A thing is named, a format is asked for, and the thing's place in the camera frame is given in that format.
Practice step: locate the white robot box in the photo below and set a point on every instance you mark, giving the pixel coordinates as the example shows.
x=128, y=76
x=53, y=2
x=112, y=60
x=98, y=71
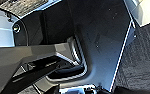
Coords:
x=2, y=30

